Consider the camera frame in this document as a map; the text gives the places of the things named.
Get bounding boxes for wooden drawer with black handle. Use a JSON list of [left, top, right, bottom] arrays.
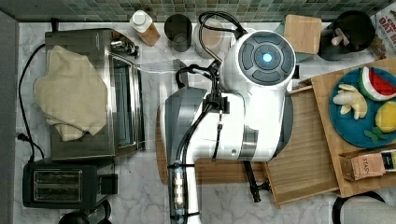
[[251, 87, 338, 207]]

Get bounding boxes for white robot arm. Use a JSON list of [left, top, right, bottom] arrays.
[[159, 30, 296, 224]]

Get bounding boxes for stainless steel toaster oven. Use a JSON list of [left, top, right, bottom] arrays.
[[34, 28, 145, 161]]

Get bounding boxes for clear jar of cereal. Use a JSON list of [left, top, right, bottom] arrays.
[[193, 18, 224, 59]]

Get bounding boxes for dark grey cup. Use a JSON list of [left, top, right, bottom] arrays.
[[164, 14, 192, 52]]

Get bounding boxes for white cap bottle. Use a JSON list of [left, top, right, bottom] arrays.
[[130, 10, 160, 47]]

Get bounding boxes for beige folded towel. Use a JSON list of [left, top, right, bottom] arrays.
[[34, 46, 107, 141]]

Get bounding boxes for teal canister with wooden lid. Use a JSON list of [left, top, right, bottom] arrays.
[[275, 14, 322, 63]]

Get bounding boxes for black two-slot toaster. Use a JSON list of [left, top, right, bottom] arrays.
[[22, 159, 118, 209]]

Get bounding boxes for toy peeled banana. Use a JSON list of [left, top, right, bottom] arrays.
[[332, 84, 368, 119]]

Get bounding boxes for blue plate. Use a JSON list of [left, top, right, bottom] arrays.
[[329, 68, 395, 148]]

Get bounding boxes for wooden utensil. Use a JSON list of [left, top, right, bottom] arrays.
[[332, 28, 350, 46]]

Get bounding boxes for tea bag box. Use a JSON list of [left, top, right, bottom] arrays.
[[340, 149, 396, 181]]

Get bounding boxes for toy watermelon slice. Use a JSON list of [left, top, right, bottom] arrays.
[[358, 66, 396, 102]]

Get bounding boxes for black utensil holder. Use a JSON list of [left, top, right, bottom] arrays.
[[318, 10, 375, 61]]

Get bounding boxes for toy yellow lemon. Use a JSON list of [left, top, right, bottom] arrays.
[[375, 101, 396, 133]]

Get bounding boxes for cereal box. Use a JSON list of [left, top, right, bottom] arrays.
[[369, 3, 396, 60]]

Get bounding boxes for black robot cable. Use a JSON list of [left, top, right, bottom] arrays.
[[175, 10, 248, 224]]

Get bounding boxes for black power cord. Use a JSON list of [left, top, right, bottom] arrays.
[[16, 43, 47, 163]]

